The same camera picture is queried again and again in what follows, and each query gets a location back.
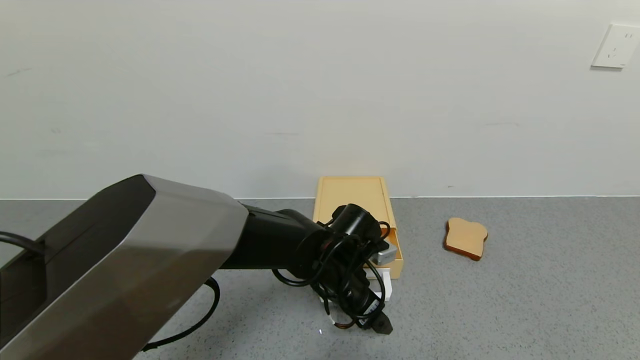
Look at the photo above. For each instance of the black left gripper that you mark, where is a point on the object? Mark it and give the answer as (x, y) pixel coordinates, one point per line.
(372, 310)

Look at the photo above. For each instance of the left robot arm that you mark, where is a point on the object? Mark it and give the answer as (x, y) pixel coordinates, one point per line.
(150, 250)

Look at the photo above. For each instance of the toy toast slice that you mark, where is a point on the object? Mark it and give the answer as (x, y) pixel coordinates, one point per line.
(465, 239)

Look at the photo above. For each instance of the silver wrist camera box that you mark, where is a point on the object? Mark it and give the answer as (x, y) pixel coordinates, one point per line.
(386, 252)

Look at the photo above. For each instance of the white wall socket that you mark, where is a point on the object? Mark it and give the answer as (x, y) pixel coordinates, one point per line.
(616, 46)

